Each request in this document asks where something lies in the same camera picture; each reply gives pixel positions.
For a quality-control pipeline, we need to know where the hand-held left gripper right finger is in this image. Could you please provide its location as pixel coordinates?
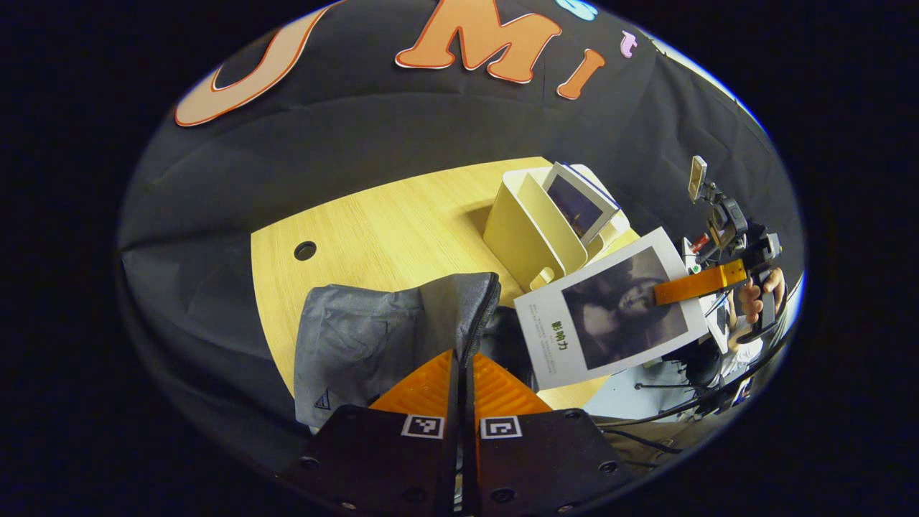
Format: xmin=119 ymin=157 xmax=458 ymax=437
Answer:
xmin=462 ymin=352 xmax=638 ymax=517

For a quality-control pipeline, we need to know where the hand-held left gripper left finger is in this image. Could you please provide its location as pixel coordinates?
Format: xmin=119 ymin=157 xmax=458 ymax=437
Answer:
xmin=276 ymin=349 xmax=461 ymax=517

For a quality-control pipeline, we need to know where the white portrait cover book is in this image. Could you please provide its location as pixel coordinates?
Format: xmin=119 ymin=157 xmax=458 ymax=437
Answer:
xmin=513 ymin=228 xmax=710 ymax=391

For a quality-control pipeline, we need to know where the grey schoolbag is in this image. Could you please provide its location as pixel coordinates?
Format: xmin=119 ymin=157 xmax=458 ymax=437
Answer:
xmin=293 ymin=271 xmax=536 ymax=432

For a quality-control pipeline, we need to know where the dark blue cover book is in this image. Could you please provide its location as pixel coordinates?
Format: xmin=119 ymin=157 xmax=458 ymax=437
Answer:
xmin=540 ymin=162 xmax=622 ymax=247

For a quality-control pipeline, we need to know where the white bookshelf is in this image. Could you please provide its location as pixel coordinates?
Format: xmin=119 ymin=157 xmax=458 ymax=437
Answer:
xmin=482 ymin=164 xmax=640 ymax=292

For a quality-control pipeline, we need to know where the white device with red button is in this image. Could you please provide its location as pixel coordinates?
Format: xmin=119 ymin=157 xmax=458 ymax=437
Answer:
xmin=681 ymin=236 xmax=733 ymax=354

